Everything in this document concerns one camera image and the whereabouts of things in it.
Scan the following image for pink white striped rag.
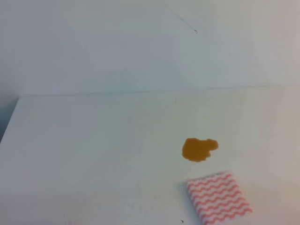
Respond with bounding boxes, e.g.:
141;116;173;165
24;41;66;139
186;172;253;225

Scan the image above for brown coffee stain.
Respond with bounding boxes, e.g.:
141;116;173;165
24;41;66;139
182;138;218;162

